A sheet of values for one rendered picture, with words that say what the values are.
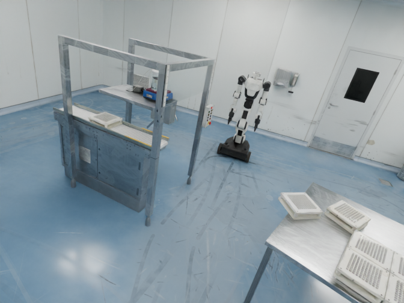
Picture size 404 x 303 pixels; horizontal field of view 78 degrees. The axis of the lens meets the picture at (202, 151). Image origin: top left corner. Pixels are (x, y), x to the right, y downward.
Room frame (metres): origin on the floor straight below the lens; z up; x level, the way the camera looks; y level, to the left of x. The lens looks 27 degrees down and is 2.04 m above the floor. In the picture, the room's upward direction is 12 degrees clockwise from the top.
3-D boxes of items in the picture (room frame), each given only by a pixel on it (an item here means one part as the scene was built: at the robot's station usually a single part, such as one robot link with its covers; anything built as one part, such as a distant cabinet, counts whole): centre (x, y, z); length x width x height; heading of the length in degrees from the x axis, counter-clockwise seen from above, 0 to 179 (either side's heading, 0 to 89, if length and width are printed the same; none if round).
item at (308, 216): (1.66, -0.86, 0.87); 0.24 x 0.24 x 0.02; 19
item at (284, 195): (1.66, -0.86, 0.91); 0.25 x 0.24 x 0.02; 109
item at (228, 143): (4.23, -0.62, 0.19); 0.64 x 0.52 x 0.33; 167
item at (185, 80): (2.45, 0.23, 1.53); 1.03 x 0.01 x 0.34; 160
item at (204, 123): (2.95, 0.02, 1.03); 0.17 x 0.06 x 0.26; 160
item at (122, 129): (2.41, 1.04, 0.87); 1.35 x 0.25 x 0.05; 70
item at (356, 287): (1.09, -1.08, 0.87); 0.24 x 0.24 x 0.02; 53
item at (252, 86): (4.26, -0.62, 1.23); 0.34 x 0.30 x 0.36; 77
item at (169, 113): (2.33, 0.45, 1.20); 0.22 x 0.11 x 0.20; 70
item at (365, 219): (1.64, -1.24, 0.91); 0.25 x 0.24 x 0.02; 129
